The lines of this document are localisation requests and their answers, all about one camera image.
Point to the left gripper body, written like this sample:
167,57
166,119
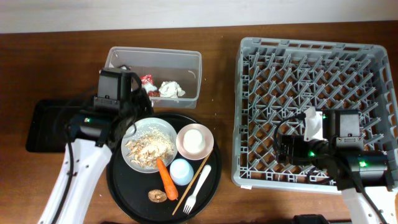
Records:
137,108

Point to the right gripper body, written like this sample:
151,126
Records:
302,153

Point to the red snack wrapper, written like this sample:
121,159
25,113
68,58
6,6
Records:
148,85

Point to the white napkin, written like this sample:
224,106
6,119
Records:
171,89

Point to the grey plate with food scraps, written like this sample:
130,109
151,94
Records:
146,141

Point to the white cup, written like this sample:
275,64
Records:
193,141

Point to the pink saucer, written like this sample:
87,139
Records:
209,142

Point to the light blue cup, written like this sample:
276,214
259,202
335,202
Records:
181,172

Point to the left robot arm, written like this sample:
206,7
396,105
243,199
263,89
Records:
91,135

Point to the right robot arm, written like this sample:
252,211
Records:
332,141

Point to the grey dishwasher rack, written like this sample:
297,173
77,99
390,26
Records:
278,78

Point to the clear plastic bin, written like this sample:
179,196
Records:
164,65

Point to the brown mushroom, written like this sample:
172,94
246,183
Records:
157,196

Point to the wooden chopstick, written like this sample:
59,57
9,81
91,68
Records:
194,180

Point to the black rectangular tray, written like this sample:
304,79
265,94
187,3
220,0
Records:
46,133

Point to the orange carrot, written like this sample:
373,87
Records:
169,187

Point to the white plastic fork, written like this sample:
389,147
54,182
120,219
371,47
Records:
191,200

